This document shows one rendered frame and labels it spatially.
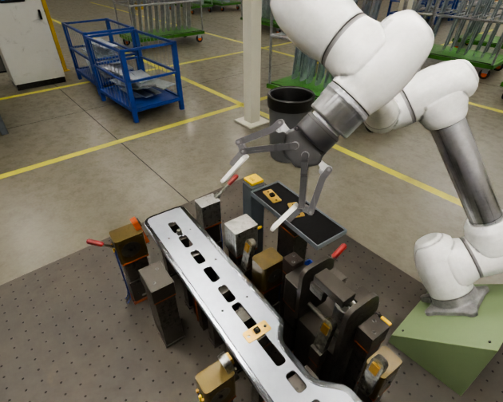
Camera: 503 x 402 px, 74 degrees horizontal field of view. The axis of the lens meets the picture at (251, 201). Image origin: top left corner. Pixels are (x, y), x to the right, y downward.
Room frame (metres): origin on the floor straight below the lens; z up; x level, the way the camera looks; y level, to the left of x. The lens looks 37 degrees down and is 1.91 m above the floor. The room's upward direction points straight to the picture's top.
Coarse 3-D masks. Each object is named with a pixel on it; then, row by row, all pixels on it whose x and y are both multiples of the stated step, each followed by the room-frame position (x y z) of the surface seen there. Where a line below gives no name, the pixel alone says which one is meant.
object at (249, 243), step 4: (248, 240) 0.85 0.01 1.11; (252, 240) 0.85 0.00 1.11; (248, 244) 0.84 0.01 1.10; (252, 244) 0.84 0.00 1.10; (244, 248) 0.84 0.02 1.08; (248, 248) 0.83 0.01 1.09; (252, 248) 0.83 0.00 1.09; (244, 252) 0.85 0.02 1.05; (248, 252) 0.83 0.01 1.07; (252, 252) 0.83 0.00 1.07; (244, 256) 0.84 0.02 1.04; (248, 256) 0.83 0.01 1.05; (244, 260) 0.84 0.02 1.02; (248, 260) 0.82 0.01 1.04; (244, 264) 0.83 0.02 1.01; (248, 264) 0.82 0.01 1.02; (244, 268) 0.83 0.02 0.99; (248, 268) 0.82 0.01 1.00
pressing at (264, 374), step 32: (160, 224) 1.06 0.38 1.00; (192, 224) 1.06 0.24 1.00; (224, 256) 0.87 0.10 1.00; (192, 288) 0.73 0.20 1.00; (256, 288) 0.73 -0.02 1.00; (224, 320) 0.61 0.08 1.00; (256, 320) 0.61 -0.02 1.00; (256, 352) 0.51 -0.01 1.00; (288, 352) 0.50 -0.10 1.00; (256, 384) 0.42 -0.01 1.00; (288, 384) 0.42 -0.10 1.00; (320, 384) 0.42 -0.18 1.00
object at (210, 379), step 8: (208, 368) 0.44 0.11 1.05; (216, 368) 0.44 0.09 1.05; (224, 368) 0.44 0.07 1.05; (200, 376) 0.42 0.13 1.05; (208, 376) 0.42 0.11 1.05; (216, 376) 0.42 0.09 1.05; (224, 376) 0.42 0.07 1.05; (232, 376) 0.42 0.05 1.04; (200, 384) 0.40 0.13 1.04; (208, 384) 0.40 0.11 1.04; (216, 384) 0.40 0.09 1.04; (224, 384) 0.40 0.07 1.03; (232, 384) 0.42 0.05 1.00; (200, 392) 0.39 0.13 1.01; (208, 392) 0.38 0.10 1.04; (216, 392) 0.39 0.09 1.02; (224, 392) 0.40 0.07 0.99; (232, 392) 0.42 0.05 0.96; (200, 400) 0.39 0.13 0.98; (208, 400) 0.38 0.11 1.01; (216, 400) 0.39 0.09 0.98; (224, 400) 0.40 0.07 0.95; (232, 400) 0.42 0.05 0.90
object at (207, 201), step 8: (200, 200) 1.15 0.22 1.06; (208, 200) 1.15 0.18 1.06; (216, 200) 1.15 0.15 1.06; (200, 208) 1.10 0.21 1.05; (208, 208) 1.11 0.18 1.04; (216, 208) 1.13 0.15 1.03; (200, 216) 1.11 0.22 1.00; (208, 216) 1.11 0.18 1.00; (216, 216) 1.13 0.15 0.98; (200, 224) 1.12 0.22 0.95; (208, 224) 1.11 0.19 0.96; (216, 224) 1.13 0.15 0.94; (208, 232) 1.11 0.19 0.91; (216, 232) 1.14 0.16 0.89; (216, 240) 1.13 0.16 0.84
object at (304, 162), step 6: (306, 156) 0.53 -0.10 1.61; (306, 162) 0.53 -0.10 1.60; (306, 168) 0.53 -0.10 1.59; (300, 174) 0.52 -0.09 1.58; (306, 174) 0.52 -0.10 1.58; (300, 180) 0.52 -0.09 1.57; (306, 180) 0.52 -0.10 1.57; (300, 186) 0.52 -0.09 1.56; (306, 186) 0.52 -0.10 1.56; (300, 192) 0.51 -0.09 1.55; (306, 192) 0.52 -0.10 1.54; (300, 198) 0.51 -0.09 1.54; (300, 204) 0.50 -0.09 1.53; (300, 210) 0.49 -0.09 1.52
